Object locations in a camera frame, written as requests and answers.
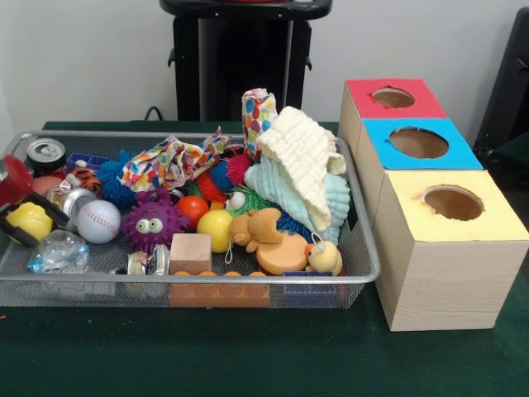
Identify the upright dark soda can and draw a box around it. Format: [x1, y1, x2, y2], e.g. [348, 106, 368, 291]
[26, 138, 68, 175]

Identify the shallow clear mesh bin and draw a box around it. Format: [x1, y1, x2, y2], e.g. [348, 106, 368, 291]
[0, 131, 381, 309]

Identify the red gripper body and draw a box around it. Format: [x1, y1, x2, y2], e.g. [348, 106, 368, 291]
[0, 153, 35, 208]

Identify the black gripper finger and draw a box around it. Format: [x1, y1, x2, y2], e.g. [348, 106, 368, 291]
[22, 197, 72, 227]
[0, 217, 41, 248]

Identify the small yellow ball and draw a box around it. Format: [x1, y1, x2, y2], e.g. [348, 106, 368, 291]
[196, 209, 235, 253]

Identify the purple googly-eyed monster toy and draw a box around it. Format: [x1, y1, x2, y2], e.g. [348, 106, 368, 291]
[122, 189, 191, 254]

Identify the wooden box with three holes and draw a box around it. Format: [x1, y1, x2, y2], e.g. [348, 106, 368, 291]
[339, 79, 529, 332]

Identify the multicolour polka dot cloth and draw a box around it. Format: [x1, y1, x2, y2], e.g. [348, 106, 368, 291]
[120, 127, 231, 194]
[241, 88, 279, 158]

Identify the wooden cube block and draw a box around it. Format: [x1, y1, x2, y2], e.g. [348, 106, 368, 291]
[169, 233, 212, 275]

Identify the mint green cloth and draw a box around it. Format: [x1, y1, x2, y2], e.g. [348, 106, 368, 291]
[244, 157, 351, 243]

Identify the small yellow rubber duck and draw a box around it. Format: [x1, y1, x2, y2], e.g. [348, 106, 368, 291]
[305, 233, 344, 275]

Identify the crushed silver can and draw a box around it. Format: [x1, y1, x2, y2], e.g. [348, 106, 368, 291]
[47, 186, 97, 233]

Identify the clear plastic blue label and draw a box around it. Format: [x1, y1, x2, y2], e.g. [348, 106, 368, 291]
[26, 230, 91, 275]

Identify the cream knit cloth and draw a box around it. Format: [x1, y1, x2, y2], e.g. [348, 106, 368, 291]
[256, 106, 347, 232]

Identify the black chair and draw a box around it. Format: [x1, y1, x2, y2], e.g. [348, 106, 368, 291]
[479, 8, 529, 162]

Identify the white baseball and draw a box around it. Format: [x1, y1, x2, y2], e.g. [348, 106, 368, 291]
[78, 200, 122, 245]

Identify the orange foam duck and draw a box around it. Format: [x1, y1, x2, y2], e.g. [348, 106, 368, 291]
[228, 207, 310, 275]

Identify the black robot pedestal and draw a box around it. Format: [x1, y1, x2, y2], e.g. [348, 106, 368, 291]
[160, 0, 333, 123]

